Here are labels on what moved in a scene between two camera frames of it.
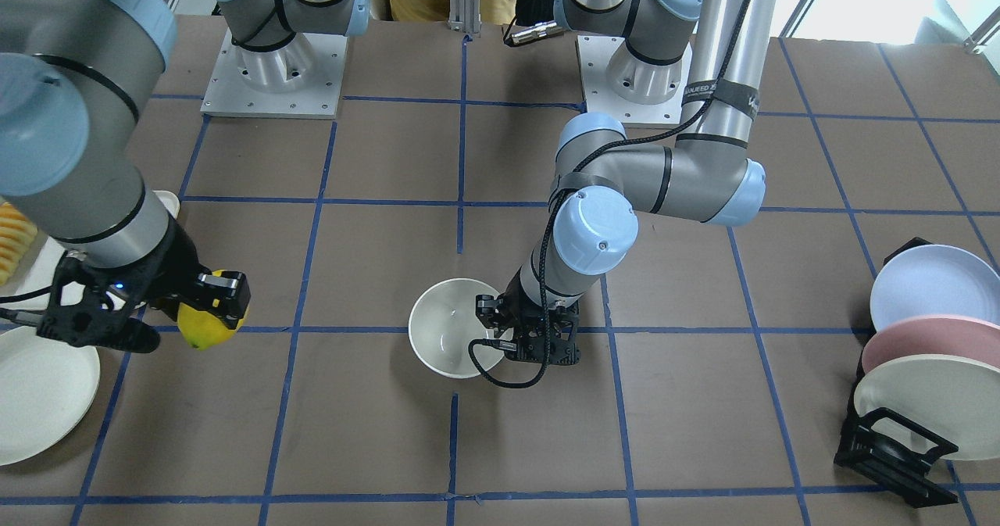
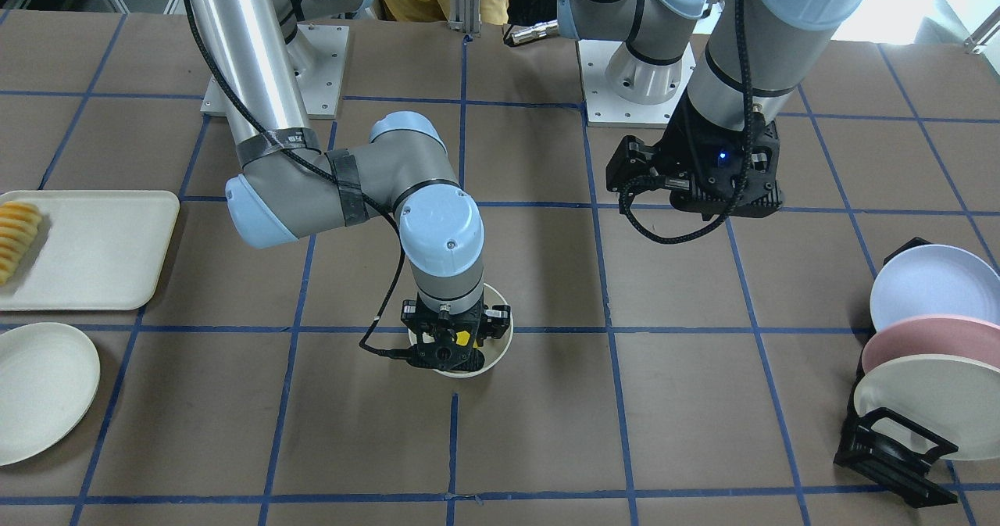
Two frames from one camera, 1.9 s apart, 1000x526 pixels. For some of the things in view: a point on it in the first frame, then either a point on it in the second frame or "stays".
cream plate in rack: (955, 398) stays
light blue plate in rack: (934, 279) stays
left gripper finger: (486, 307) -> (634, 167)
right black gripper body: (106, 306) -> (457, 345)
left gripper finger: (555, 341) -> (761, 195)
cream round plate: (48, 389) stays
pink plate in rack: (959, 336) stays
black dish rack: (855, 454) stays
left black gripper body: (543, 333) -> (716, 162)
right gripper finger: (94, 325) -> (422, 324)
